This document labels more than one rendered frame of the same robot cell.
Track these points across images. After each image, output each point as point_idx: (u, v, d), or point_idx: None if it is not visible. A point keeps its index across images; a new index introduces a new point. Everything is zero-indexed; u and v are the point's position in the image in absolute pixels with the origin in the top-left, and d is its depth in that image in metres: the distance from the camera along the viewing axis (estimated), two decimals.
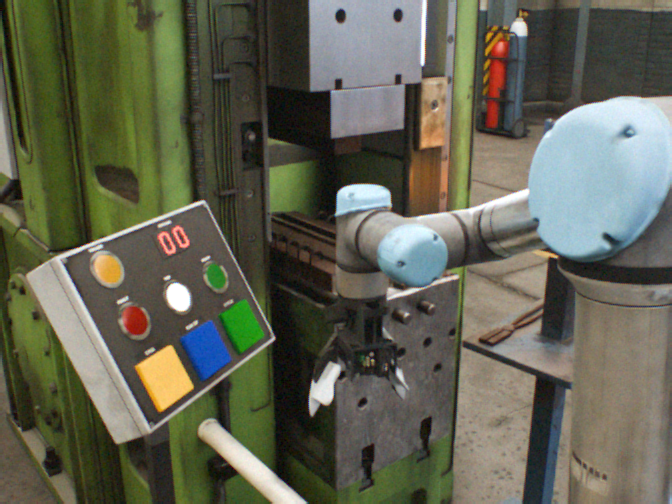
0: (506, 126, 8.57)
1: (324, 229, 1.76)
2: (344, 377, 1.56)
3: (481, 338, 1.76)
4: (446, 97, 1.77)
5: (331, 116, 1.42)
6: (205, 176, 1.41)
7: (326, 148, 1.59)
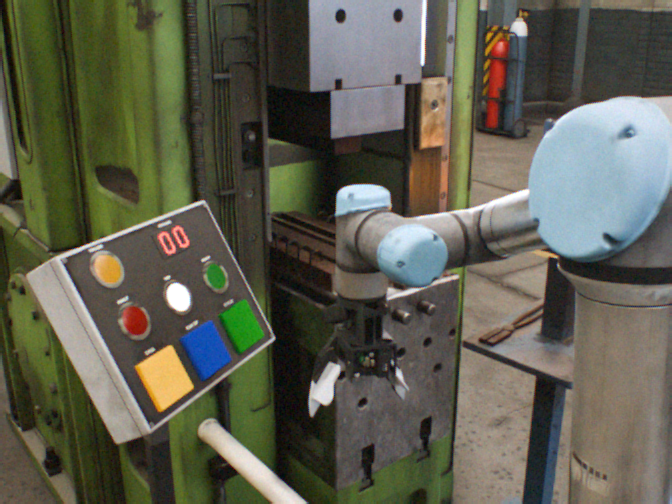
0: (506, 126, 8.57)
1: (324, 229, 1.76)
2: (344, 377, 1.56)
3: (481, 338, 1.76)
4: (446, 97, 1.77)
5: (331, 116, 1.42)
6: (205, 176, 1.41)
7: (326, 148, 1.59)
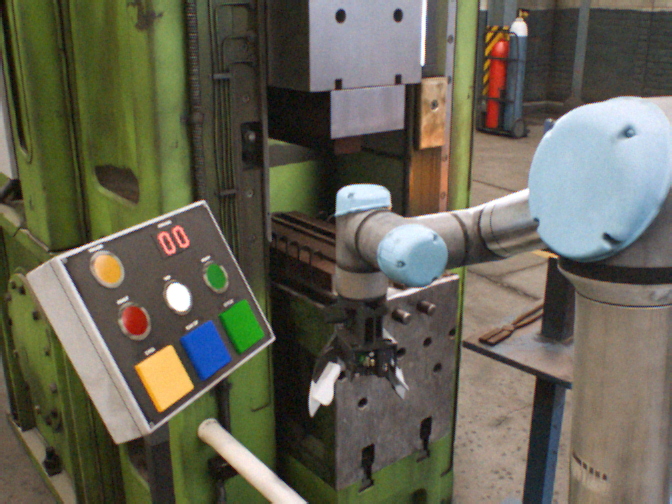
0: (506, 126, 8.57)
1: (324, 229, 1.76)
2: (344, 377, 1.56)
3: (481, 338, 1.76)
4: (446, 97, 1.77)
5: (331, 116, 1.42)
6: (205, 176, 1.41)
7: (326, 148, 1.59)
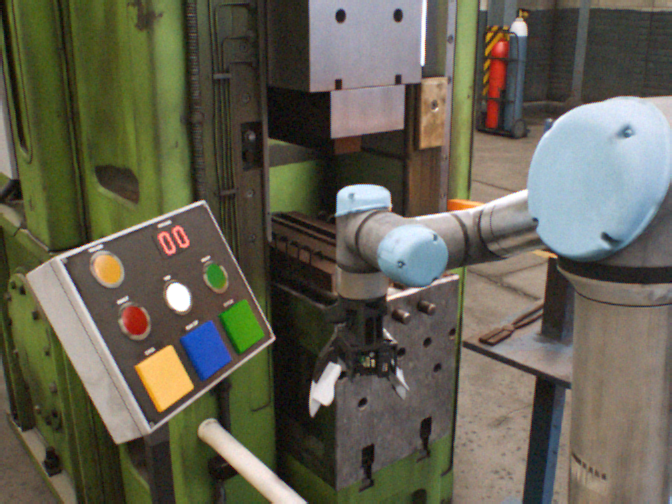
0: (506, 126, 8.57)
1: (324, 229, 1.76)
2: (344, 377, 1.56)
3: (481, 338, 1.76)
4: (446, 97, 1.77)
5: (331, 116, 1.42)
6: (205, 176, 1.41)
7: (326, 148, 1.59)
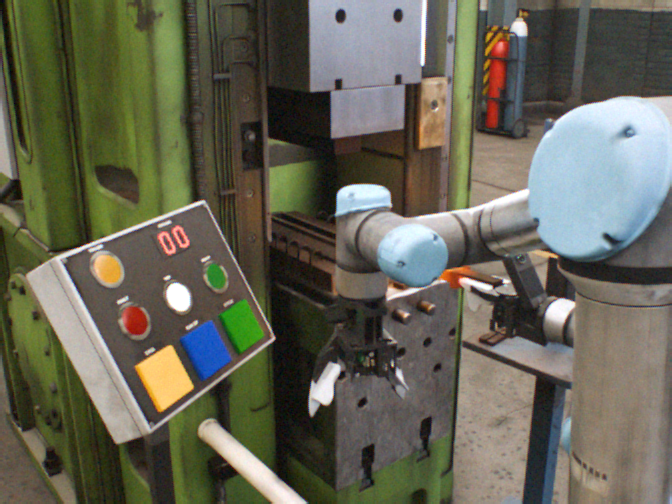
0: (506, 126, 8.57)
1: (324, 229, 1.76)
2: (344, 377, 1.56)
3: (481, 338, 1.76)
4: (446, 97, 1.77)
5: (331, 116, 1.42)
6: (205, 176, 1.41)
7: (326, 148, 1.59)
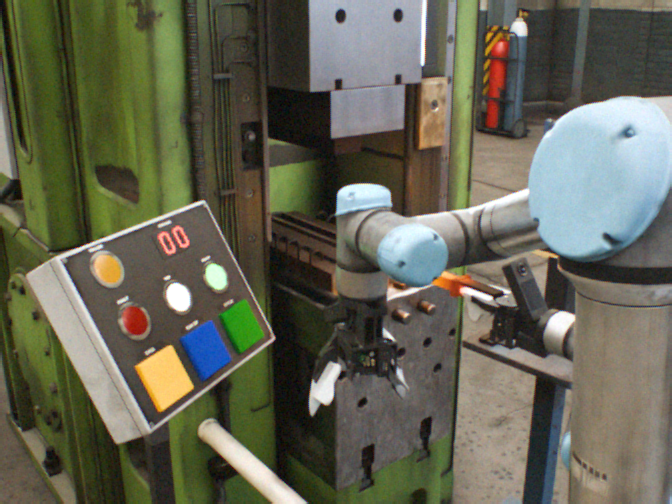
0: (506, 126, 8.57)
1: (324, 229, 1.76)
2: (344, 377, 1.56)
3: (481, 338, 1.76)
4: (446, 97, 1.77)
5: (331, 116, 1.42)
6: (205, 176, 1.41)
7: (326, 148, 1.59)
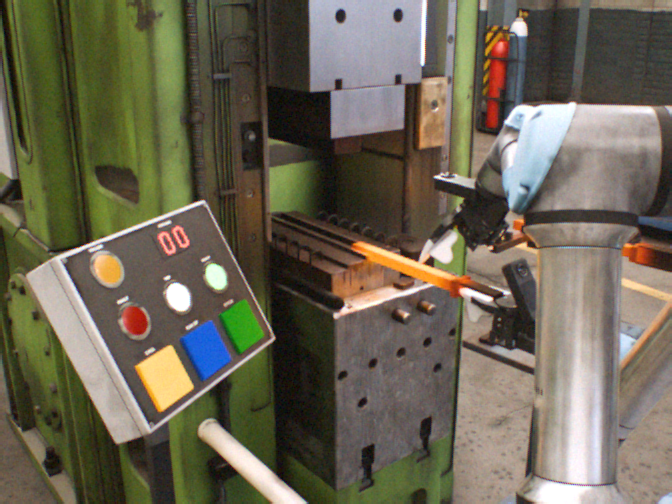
0: None
1: (324, 229, 1.76)
2: (344, 377, 1.56)
3: (481, 338, 1.76)
4: (446, 97, 1.77)
5: (331, 116, 1.42)
6: (205, 176, 1.41)
7: (326, 148, 1.59)
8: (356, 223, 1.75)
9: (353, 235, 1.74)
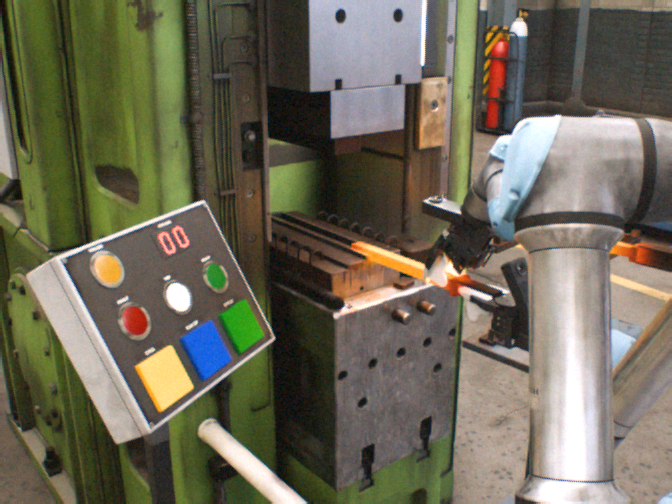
0: (506, 126, 8.57)
1: (324, 229, 1.76)
2: (344, 377, 1.56)
3: (481, 338, 1.76)
4: (446, 97, 1.77)
5: (331, 116, 1.42)
6: (205, 176, 1.41)
7: (326, 148, 1.59)
8: (356, 223, 1.75)
9: (353, 235, 1.74)
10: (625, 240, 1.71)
